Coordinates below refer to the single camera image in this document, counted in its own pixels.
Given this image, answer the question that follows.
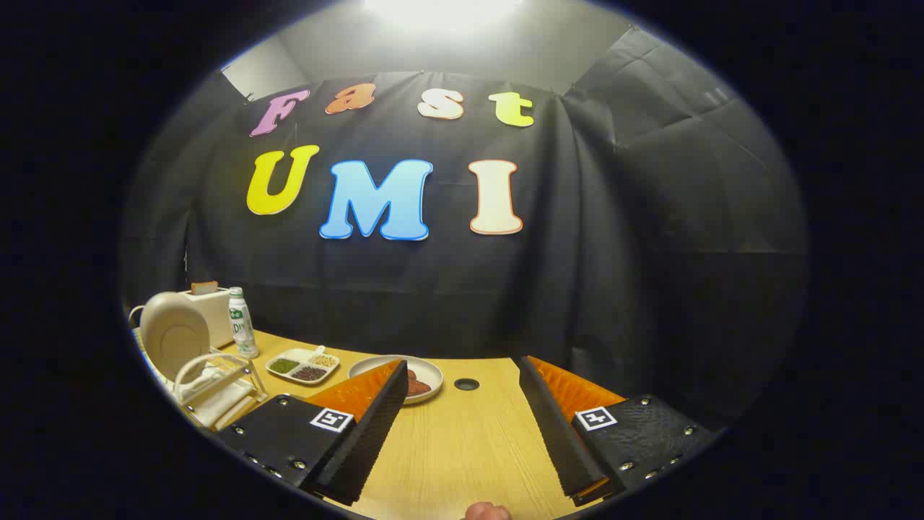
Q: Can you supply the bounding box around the white wire dish rack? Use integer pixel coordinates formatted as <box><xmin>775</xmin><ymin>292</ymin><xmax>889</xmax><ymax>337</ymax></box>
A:
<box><xmin>128</xmin><ymin>305</ymin><xmax>268</xmax><ymax>433</ymax></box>

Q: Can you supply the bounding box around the white bottle green label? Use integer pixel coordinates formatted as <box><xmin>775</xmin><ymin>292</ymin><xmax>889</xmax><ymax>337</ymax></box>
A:
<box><xmin>228</xmin><ymin>287</ymin><xmax>260</xmax><ymax>359</ymax></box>

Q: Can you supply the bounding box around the black backdrop cloth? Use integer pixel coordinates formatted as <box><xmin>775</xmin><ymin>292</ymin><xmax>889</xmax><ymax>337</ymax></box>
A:
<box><xmin>119</xmin><ymin>25</ymin><xmax>809</xmax><ymax>434</ymax></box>

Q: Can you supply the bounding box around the beige round plate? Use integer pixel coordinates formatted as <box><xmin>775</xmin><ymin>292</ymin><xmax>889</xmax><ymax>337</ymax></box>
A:
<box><xmin>139</xmin><ymin>291</ymin><xmax>212</xmax><ymax>384</ymax></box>

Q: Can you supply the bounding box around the white toaster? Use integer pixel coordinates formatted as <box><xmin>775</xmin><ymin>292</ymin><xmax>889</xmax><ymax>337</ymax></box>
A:
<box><xmin>180</xmin><ymin>287</ymin><xmax>235</xmax><ymax>349</ymax></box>

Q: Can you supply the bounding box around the white plate with meat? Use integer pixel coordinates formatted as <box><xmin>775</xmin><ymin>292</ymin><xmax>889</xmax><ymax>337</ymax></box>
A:
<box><xmin>348</xmin><ymin>355</ymin><xmax>444</xmax><ymax>405</ymax></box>

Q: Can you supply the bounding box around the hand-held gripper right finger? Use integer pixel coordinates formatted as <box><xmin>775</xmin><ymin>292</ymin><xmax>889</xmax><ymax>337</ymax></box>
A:
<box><xmin>518</xmin><ymin>355</ymin><xmax>723</xmax><ymax>506</ymax></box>

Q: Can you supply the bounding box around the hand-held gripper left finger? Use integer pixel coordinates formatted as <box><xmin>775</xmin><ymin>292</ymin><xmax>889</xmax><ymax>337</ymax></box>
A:
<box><xmin>215</xmin><ymin>359</ymin><xmax>410</xmax><ymax>506</ymax></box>

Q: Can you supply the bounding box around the white divided dish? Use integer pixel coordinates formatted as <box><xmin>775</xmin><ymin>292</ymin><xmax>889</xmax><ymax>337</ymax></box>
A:
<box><xmin>266</xmin><ymin>345</ymin><xmax>341</xmax><ymax>386</ymax></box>

